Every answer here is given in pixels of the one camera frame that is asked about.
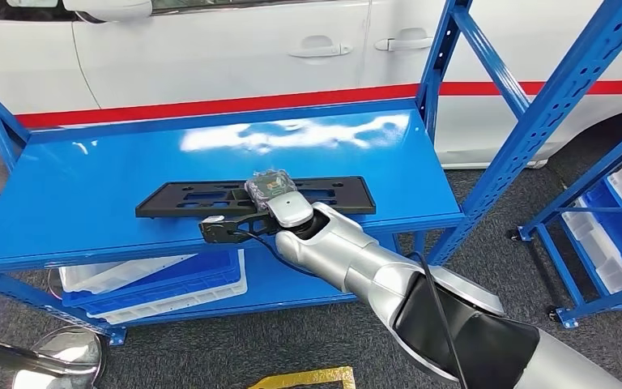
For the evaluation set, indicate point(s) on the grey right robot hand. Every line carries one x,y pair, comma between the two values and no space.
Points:
270,185

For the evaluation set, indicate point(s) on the long black plastic part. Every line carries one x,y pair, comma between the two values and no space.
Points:
193,198

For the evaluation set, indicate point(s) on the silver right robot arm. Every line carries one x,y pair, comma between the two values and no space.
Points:
375,268

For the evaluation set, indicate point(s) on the blue metal shelf rack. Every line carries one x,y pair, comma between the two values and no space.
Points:
584,185
128,161

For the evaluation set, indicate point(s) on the blue plastic bin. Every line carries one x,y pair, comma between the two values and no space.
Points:
193,282
617,236

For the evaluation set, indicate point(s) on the white car with red stripe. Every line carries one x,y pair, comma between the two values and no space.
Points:
182,53

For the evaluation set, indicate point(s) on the translucent white plastic bin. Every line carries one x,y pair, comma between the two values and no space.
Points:
107,271

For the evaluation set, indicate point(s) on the yellow floor tape square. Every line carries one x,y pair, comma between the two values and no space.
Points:
311,377

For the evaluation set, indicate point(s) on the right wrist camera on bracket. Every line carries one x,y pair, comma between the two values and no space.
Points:
220,228

